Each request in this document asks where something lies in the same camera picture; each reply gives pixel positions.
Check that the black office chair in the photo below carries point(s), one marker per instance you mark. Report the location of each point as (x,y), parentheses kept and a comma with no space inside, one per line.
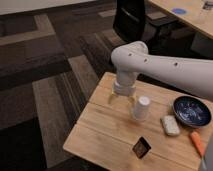
(132,16)

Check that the orange carrot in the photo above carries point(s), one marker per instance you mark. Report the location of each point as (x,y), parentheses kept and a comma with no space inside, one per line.
(196,140)

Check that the small dark object on desk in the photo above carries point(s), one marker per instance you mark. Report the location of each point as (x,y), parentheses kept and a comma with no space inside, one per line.
(208,4)

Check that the blue round disc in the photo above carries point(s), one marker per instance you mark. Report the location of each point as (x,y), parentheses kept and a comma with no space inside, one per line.
(179,11)

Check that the dark brown eraser block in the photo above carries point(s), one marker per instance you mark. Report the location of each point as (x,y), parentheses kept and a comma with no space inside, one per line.
(141,148)

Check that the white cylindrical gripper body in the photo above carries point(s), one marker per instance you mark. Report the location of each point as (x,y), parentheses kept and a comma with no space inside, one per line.
(123,90)

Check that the light wooden background desk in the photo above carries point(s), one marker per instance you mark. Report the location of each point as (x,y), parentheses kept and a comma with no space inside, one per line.
(196,17)

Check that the white sponge block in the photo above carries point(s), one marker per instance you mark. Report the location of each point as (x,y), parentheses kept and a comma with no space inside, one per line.
(170,125)

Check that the dark blue bowl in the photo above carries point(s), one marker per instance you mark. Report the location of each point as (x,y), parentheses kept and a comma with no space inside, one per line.
(191,112)

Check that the white ceramic cup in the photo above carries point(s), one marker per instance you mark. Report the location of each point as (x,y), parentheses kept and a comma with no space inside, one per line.
(140,110)

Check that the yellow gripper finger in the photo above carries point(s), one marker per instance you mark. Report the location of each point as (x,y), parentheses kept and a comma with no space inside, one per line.
(132,100)
(112,97)

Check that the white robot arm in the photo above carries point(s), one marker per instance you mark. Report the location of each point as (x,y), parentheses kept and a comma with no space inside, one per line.
(192,75)

